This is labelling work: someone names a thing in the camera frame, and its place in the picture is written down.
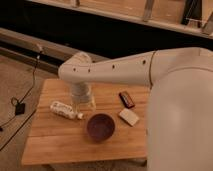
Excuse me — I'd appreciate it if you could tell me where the white plastic bottle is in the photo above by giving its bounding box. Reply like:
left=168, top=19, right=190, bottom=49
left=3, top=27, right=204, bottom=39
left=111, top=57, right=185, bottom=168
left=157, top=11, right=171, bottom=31
left=50, top=101, right=84, bottom=119

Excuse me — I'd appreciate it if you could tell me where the dark brown bowl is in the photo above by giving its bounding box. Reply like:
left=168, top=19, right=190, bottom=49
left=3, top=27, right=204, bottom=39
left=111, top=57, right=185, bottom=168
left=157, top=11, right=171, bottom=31
left=87, top=113, right=115, bottom=142

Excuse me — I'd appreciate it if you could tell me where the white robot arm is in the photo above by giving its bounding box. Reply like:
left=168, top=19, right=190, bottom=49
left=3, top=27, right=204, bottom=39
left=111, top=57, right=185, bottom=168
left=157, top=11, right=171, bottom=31
left=58, top=47, right=213, bottom=171

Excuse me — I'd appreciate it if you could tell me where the dark red chip bag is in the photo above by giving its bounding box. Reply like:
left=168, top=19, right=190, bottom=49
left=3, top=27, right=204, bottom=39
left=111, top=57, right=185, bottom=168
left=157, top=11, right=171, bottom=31
left=119, top=91, right=135, bottom=109

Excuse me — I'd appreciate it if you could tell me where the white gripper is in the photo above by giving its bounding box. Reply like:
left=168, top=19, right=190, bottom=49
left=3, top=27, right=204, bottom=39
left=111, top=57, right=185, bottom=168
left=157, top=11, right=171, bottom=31
left=70, top=83, right=96, bottom=111

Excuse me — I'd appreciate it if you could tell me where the wooden table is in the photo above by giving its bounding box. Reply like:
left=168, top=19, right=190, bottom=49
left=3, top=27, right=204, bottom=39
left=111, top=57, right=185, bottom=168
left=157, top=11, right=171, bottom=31
left=22, top=79, right=149, bottom=165

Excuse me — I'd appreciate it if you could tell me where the black power adapter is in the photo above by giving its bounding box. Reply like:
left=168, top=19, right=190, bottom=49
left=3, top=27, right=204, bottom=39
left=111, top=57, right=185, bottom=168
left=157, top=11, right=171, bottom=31
left=15, top=103, right=25, bottom=115

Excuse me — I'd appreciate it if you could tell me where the white sponge block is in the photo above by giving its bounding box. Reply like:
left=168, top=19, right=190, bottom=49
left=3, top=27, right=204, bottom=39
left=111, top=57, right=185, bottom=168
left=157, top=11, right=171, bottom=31
left=119, top=108, right=140, bottom=126

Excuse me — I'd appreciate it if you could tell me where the black cable on floor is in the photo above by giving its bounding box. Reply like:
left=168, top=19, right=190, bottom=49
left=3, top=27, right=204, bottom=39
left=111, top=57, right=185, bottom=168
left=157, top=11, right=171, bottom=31
left=0, top=44, right=45, bottom=152

